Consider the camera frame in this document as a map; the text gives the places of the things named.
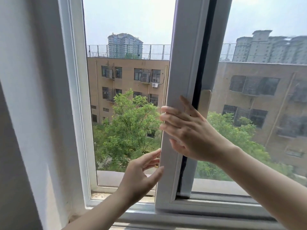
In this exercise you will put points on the wide grey high-rise block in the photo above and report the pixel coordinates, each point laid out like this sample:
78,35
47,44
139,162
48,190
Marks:
268,49

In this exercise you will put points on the metal rooftop fence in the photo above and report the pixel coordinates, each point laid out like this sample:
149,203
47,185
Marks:
156,51

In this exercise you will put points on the white outer window frame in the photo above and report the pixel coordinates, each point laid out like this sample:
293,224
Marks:
76,93

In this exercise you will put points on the green leafy tree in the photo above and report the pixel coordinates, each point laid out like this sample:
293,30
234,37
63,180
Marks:
124,131
237,136

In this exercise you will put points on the person's right hand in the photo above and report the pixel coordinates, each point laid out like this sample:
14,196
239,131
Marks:
199,136

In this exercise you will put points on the person's left thumb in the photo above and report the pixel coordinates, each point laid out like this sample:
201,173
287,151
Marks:
155,176

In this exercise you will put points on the person's right thumb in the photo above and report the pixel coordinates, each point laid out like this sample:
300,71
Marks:
176,146

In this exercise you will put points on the person's right middle finger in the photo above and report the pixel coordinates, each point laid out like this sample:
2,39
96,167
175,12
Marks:
169,118

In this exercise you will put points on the person's right little finger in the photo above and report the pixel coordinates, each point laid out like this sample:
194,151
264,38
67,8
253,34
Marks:
188,105

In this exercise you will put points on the concrete outer window sill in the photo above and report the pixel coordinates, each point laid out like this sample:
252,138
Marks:
112,179

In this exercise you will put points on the white air conditioner unit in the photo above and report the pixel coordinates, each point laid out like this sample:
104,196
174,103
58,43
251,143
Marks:
155,85

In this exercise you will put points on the person's left hand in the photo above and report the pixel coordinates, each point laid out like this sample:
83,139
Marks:
134,179

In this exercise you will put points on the grey high-rise tower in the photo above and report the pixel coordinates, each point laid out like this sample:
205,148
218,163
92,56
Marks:
124,45

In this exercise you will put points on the person's left forearm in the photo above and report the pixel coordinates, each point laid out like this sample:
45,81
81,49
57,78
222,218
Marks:
100,213

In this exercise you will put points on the person's right forearm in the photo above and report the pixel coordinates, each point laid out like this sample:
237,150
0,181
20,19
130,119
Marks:
263,184

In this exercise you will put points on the tan brick building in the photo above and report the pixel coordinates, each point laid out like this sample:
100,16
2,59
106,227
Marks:
129,79

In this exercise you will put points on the white sliding window sash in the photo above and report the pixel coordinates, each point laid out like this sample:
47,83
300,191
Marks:
182,57

